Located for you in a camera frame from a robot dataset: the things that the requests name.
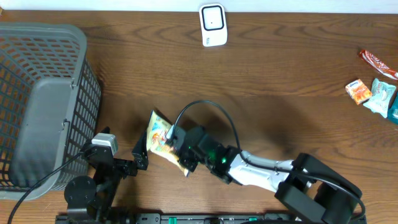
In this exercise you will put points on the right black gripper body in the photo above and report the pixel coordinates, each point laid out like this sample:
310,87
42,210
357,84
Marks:
189,162

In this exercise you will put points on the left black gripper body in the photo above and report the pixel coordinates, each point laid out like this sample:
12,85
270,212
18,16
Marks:
122,168

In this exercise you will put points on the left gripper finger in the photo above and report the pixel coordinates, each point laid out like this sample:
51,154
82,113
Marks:
140,153
106,130

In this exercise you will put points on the large snack chip bag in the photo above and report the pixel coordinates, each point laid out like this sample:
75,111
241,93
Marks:
156,140

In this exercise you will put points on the small orange tissue box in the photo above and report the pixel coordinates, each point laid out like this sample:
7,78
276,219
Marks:
358,91

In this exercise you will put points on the mint green wipes packet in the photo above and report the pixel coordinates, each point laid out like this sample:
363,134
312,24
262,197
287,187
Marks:
382,94

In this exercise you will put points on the orange red snack bar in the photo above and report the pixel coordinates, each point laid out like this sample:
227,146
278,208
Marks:
377,64

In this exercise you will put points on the teal mouthwash bottle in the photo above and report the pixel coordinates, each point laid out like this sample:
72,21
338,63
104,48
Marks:
392,113

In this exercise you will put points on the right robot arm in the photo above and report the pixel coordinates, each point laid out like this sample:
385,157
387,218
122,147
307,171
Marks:
310,189

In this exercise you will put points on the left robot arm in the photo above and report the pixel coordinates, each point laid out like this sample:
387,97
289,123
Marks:
90,199

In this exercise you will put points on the white barcode scanner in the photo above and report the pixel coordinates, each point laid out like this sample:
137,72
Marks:
214,30

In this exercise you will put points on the grey plastic basket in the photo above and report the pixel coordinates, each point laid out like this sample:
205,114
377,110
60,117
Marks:
50,99

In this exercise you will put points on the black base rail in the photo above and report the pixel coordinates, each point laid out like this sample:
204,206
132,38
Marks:
155,218

